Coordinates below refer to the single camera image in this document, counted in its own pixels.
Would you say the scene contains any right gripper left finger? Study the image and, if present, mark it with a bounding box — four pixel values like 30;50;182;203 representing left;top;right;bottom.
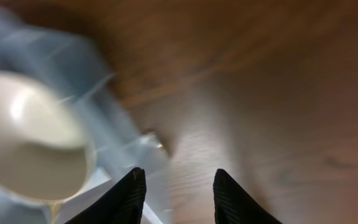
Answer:
65;167;147;224

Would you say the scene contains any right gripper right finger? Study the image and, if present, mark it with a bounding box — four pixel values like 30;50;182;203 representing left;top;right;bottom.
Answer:
213;169;282;224

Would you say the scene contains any large beige bowl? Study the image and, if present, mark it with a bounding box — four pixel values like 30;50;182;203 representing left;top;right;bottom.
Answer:
0;70;96;201

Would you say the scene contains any clear plastic storage container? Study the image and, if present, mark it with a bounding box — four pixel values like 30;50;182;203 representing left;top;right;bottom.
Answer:
0;7;172;223

